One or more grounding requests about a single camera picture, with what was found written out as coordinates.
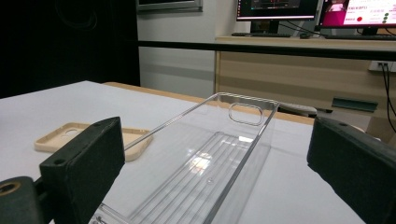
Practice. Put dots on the white cabinet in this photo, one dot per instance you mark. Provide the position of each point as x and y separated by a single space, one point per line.
174 71

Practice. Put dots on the light wooden desk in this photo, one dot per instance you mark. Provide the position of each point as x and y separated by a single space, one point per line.
280 74

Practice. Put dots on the black curtain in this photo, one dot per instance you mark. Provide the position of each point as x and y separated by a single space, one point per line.
62 40

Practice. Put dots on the black computer mouse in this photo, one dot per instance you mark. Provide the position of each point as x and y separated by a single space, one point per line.
305 35

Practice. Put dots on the pink screen computer monitor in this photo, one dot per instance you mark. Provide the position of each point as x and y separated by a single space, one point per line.
367 12

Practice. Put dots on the white table sheet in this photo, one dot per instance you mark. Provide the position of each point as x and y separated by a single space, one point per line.
77 102

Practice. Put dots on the white power strip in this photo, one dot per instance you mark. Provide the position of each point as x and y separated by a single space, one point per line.
375 66

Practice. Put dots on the dark computer monitor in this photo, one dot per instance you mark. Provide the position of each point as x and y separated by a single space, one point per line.
274 12

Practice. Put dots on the pale rounded object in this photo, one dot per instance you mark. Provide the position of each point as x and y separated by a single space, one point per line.
297 109

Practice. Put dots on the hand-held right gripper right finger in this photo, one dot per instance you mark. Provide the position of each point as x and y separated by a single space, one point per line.
355 168

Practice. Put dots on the black keyboard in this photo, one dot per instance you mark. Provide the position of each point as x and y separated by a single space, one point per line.
361 37
261 34

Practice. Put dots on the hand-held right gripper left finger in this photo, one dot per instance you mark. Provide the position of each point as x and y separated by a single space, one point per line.
84 168

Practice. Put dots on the beige phone case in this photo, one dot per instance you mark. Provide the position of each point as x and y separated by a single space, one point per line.
49 143

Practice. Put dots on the clear plastic tray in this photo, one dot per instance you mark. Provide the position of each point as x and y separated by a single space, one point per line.
186 174

